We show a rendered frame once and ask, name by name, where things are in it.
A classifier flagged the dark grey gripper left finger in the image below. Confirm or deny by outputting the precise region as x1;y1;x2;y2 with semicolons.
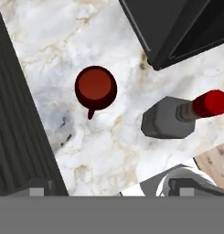
5;177;54;197

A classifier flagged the grey bottle with red cap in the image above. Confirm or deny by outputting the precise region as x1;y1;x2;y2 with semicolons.
140;89;224;140

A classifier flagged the red mug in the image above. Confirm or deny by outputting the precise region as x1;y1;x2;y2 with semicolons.
74;65;118;121

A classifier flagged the white round thing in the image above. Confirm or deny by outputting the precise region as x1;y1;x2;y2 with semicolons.
155;165;219;197

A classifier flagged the dark grey tall cupboard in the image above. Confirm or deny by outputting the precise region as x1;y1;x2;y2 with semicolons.
0;0;69;197

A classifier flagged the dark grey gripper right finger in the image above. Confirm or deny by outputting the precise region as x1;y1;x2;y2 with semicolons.
169;177;224;197

